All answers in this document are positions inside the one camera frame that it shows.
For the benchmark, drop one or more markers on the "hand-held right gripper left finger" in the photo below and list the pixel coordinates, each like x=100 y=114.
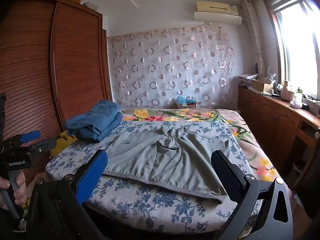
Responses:
x=92 y=177

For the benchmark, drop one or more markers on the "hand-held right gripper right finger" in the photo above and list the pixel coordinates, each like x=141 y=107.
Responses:
x=226 y=177

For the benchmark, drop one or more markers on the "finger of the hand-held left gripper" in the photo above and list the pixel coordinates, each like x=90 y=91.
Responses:
x=30 y=136
x=45 y=143

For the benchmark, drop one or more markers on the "grey pants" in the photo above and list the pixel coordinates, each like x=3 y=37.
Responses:
x=162 y=160

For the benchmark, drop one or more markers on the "person's left hand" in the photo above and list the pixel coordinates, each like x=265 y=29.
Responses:
x=20 y=187

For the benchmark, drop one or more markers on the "yellow pillow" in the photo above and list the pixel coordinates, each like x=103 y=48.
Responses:
x=58 y=148

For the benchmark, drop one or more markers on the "bed with floral sheet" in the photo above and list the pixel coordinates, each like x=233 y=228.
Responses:
x=125 y=205

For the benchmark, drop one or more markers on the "folded blue jeans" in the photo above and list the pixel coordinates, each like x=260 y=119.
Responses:
x=95 y=120

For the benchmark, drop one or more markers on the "low wooden cabinet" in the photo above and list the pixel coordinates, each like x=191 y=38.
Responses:
x=270 y=120

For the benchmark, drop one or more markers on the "colourful flower blanket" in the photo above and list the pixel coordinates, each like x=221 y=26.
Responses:
x=175 y=115

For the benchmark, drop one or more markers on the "brown wooden wardrobe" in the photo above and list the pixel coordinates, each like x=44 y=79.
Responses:
x=75 y=67

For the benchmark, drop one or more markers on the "box with blue cloth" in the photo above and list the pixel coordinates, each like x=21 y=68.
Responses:
x=186 y=102

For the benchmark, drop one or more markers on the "open cardboard box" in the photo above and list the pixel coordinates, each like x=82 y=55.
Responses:
x=261 y=86

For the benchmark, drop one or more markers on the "pile of papers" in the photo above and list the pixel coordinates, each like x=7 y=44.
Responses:
x=246 y=78

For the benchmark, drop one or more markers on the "pink jar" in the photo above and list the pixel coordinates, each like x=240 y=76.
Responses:
x=285 y=92

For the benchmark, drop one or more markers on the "green capped bottle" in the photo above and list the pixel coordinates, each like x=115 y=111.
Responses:
x=299 y=96

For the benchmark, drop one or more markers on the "circle patterned hanging cloth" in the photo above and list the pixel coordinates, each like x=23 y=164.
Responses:
x=170 y=67

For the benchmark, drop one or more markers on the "beige floral window curtain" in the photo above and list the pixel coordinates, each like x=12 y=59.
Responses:
x=253 y=37

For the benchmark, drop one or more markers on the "wooden framed window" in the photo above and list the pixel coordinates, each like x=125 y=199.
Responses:
x=297 y=42

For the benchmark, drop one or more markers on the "beige air conditioner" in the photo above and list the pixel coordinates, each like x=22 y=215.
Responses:
x=216 y=6

